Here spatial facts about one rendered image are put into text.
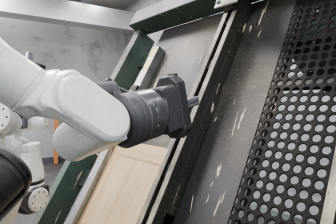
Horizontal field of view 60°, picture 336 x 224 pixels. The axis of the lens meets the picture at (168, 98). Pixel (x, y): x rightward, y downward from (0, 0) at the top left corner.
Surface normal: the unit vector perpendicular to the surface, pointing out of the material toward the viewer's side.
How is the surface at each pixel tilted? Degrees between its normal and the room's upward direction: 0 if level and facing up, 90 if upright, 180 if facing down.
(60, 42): 90
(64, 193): 90
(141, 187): 60
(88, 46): 90
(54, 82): 49
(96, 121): 69
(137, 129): 108
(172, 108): 85
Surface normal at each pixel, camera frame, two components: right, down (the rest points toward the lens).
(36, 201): 0.87, -0.01
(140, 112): 0.66, -0.37
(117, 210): -0.66, -0.51
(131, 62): 0.65, -0.01
